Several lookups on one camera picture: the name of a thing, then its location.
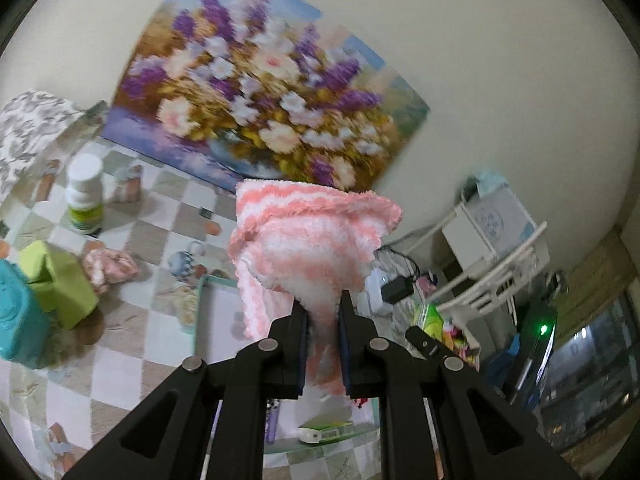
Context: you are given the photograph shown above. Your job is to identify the teal plastic container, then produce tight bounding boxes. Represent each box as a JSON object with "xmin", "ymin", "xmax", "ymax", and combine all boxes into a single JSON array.
[{"xmin": 0, "ymin": 260, "xmax": 51, "ymax": 368}]

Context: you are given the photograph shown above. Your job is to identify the flower painting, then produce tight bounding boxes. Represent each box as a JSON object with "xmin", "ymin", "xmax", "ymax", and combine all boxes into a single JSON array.
[{"xmin": 102, "ymin": 0, "xmax": 431, "ymax": 194}]

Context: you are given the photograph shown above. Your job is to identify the teal rimmed white tray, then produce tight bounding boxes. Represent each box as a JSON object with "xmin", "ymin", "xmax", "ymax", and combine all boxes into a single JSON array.
[{"xmin": 192, "ymin": 275, "xmax": 386, "ymax": 455}]

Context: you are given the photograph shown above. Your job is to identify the crumpled pink beige cloth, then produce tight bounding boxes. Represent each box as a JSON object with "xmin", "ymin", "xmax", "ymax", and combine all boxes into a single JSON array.
[{"xmin": 82, "ymin": 249, "xmax": 141, "ymax": 294}]

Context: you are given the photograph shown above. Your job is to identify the green box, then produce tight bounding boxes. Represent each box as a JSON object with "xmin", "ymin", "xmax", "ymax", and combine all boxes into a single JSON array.
[{"xmin": 20, "ymin": 240, "xmax": 99, "ymax": 329}]

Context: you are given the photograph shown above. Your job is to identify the white box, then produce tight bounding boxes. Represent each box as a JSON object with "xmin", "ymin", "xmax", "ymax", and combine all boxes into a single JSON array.
[{"xmin": 442, "ymin": 192, "xmax": 538, "ymax": 271}]

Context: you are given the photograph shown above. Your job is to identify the green white sponge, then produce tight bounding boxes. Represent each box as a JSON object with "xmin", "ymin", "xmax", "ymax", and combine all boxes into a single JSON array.
[{"xmin": 298, "ymin": 422, "xmax": 355, "ymax": 445}]

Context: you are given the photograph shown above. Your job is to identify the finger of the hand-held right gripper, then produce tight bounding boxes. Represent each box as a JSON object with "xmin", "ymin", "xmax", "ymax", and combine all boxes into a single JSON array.
[{"xmin": 405, "ymin": 326, "xmax": 442, "ymax": 359}]

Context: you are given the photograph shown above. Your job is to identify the colourful toy pile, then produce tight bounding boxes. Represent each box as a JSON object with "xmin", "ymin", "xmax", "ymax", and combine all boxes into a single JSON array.
[{"xmin": 412, "ymin": 302, "xmax": 481, "ymax": 367}]

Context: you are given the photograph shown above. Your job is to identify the pink white fluffy cloth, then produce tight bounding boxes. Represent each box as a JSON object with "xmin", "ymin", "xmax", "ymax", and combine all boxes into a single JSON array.
[{"xmin": 227, "ymin": 179, "xmax": 405, "ymax": 396}]

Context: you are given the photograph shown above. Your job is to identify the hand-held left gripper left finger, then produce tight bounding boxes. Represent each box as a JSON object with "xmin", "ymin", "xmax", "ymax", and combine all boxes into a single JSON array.
[{"xmin": 62, "ymin": 302, "xmax": 308, "ymax": 480}]

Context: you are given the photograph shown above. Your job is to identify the black power adapter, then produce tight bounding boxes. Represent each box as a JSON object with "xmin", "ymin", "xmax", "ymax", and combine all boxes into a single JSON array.
[{"xmin": 381, "ymin": 276, "xmax": 415, "ymax": 305}]

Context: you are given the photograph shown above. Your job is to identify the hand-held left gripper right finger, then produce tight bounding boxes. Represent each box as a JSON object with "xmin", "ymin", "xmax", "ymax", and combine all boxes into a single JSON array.
[{"xmin": 339, "ymin": 290, "xmax": 581, "ymax": 480}]

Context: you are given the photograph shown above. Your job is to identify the white bottle green label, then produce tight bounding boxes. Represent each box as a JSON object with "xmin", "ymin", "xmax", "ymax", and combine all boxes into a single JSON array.
[{"xmin": 67, "ymin": 154, "xmax": 106, "ymax": 234}]

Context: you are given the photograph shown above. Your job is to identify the grey floral cloth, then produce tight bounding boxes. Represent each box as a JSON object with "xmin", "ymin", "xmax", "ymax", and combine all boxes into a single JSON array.
[{"xmin": 0, "ymin": 90, "xmax": 85, "ymax": 206}]

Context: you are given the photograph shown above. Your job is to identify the white plastic rack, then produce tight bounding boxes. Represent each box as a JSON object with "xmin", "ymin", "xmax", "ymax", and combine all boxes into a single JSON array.
[{"xmin": 400, "ymin": 200, "xmax": 549, "ymax": 321}]

